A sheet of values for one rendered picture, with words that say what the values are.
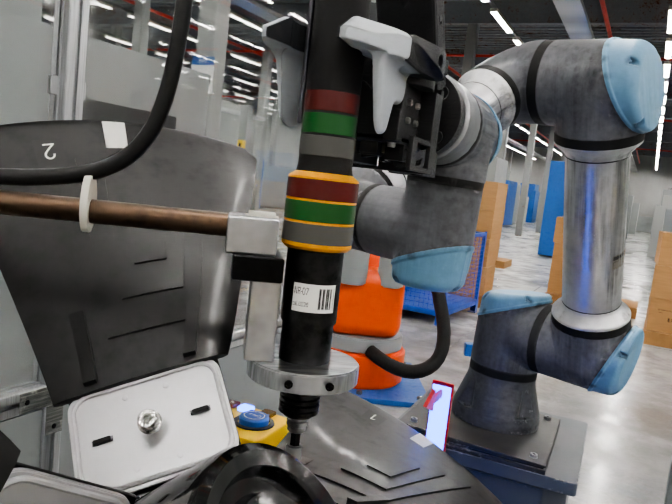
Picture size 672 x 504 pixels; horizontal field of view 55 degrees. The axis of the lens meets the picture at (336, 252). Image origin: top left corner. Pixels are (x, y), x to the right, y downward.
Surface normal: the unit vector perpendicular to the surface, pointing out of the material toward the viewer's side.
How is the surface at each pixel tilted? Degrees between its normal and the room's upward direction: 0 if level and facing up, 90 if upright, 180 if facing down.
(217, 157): 35
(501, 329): 88
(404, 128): 90
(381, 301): 90
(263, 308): 90
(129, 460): 48
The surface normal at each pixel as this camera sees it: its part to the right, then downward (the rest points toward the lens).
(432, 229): -0.29, 0.07
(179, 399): 0.01, -0.58
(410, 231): -0.65, -0.01
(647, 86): 0.72, 0.07
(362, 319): 0.04, 0.11
